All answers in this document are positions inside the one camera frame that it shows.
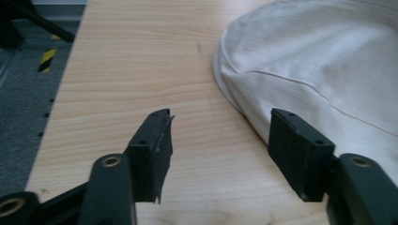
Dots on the black stand leg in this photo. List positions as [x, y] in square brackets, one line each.
[18, 22]

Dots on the white cloth garment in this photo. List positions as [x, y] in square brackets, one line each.
[313, 62]

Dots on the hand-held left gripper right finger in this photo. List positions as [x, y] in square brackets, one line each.
[297, 153]

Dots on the yellow black striped floor tape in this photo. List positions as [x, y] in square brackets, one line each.
[47, 58]

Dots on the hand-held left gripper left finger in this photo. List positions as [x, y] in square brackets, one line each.
[150, 156]

